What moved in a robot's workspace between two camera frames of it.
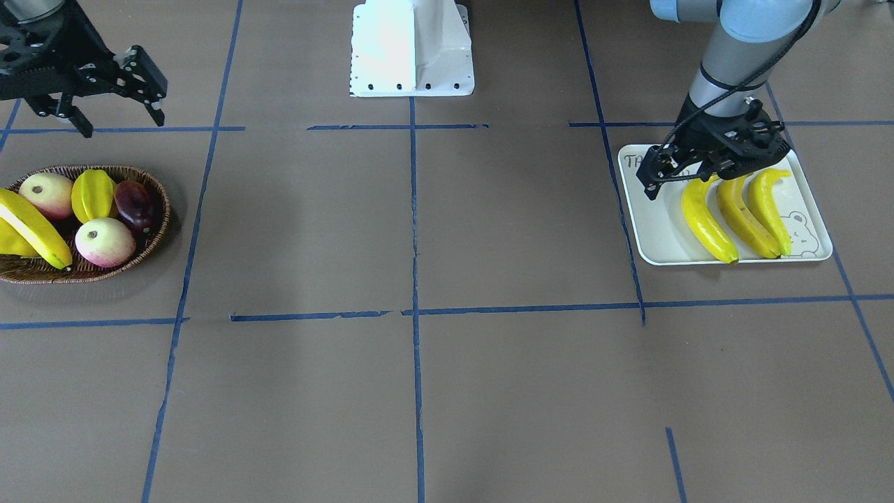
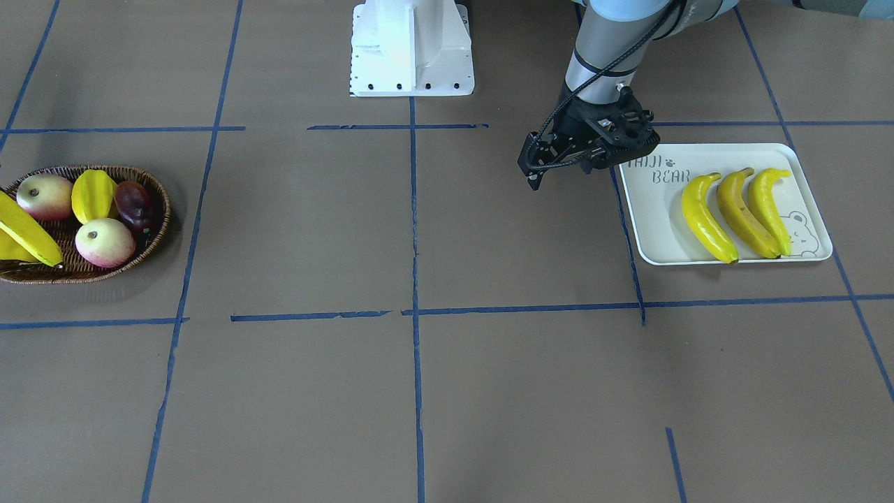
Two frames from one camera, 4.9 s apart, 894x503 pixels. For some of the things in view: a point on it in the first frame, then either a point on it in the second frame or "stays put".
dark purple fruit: [135, 205] stays put
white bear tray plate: [665, 237] stays put
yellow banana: [733, 200] stays put
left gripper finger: [707, 168] → [593, 158]
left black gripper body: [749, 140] → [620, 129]
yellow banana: [761, 187] stays put
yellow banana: [704, 222] stays put
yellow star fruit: [93, 193] stays put
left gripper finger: [658, 163] → [539, 152]
